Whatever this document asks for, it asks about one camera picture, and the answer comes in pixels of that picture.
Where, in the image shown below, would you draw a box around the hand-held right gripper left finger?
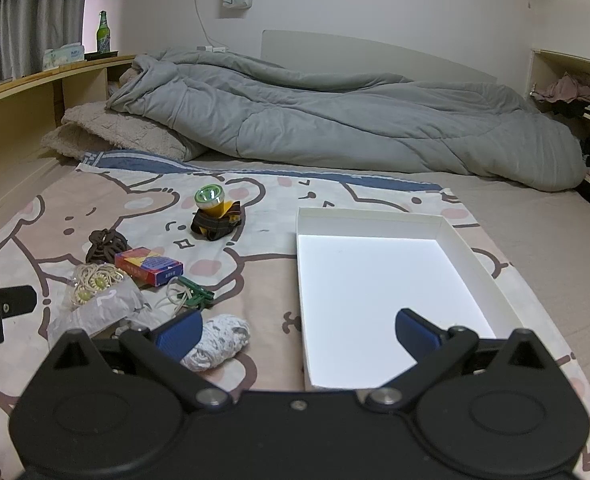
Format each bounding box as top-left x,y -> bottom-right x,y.
49,308 -> 229,414

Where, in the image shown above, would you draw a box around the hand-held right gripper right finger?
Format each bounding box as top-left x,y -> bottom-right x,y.
365,308 -> 562,412

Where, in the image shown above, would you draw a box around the white cord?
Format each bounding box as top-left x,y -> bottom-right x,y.
154,280 -> 188,318

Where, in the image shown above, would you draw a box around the green clothespin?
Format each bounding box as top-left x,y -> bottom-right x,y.
175,276 -> 211,298
187,287 -> 217,309

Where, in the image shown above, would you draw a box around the white grey cloth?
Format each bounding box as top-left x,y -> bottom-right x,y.
180,314 -> 252,373

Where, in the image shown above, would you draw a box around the white cardboard box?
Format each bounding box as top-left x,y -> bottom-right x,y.
295,206 -> 524,392

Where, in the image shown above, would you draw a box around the clear bag of cream hair ties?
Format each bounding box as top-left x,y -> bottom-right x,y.
48,262 -> 176,352

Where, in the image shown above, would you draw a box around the red blue playing card box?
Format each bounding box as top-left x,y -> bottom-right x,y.
114,246 -> 184,288

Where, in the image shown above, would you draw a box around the bear printed blanket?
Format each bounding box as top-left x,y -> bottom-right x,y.
0,149 -> 590,480

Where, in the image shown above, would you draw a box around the beige bed sheet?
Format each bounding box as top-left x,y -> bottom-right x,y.
40,154 -> 590,411

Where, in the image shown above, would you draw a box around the grey quilted duvet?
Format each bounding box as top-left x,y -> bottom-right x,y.
106,47 -> 586,192

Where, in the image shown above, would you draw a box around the tissue pack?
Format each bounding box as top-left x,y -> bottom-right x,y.
42,42 -> 87,72

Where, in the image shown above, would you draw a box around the grey curtain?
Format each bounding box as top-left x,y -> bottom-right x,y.
0,0 -> 86,86

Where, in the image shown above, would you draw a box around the green glass bottle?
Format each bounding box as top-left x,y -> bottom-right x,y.
96,10 -> 112,54

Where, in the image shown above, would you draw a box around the grey headboard panel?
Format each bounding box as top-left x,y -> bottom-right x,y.
261,30 -> 498,83

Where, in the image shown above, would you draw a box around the pink crumpled clothes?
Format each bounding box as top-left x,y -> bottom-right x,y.
532,72 -> 590,106

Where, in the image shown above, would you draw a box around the open wardrobe shelf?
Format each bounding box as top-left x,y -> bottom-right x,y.
527,49 -> 590,216

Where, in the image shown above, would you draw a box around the yellow headlamp with black strap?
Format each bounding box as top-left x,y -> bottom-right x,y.
190,186 -> 243,241

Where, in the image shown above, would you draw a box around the white wall cable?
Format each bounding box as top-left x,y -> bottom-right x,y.
189,0 -> 217,51

